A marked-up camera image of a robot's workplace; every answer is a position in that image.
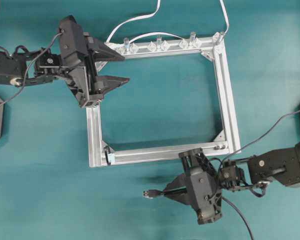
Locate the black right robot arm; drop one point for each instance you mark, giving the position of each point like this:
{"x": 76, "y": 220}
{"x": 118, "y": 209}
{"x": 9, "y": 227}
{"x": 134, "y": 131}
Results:
{"x": 282, "y": 165}

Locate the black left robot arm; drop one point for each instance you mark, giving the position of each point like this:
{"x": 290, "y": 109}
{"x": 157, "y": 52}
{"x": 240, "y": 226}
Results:
{"x": 30, "y": 68}

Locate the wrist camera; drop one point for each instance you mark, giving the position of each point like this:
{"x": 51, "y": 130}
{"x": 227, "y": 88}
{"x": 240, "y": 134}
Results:
{"x": 72, "y": 43}
{"x": 202, "y": 186}

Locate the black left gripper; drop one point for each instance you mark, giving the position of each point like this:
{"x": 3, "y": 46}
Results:
{"x": 83, "y": 82}

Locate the aluminium extrusion frame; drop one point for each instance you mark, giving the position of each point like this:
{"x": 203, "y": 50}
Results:
{"x": 151, "y": 45}

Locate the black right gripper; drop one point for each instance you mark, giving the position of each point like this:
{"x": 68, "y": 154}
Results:
{"x": 192, "y": 160}

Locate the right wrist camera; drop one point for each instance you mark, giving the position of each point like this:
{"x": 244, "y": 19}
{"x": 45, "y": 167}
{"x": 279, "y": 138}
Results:
{"x": 202, "y": 186}

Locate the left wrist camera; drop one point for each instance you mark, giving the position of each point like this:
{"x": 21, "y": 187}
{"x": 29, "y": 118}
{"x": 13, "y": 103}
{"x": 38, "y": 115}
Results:
{"x": 72, "y": 43}

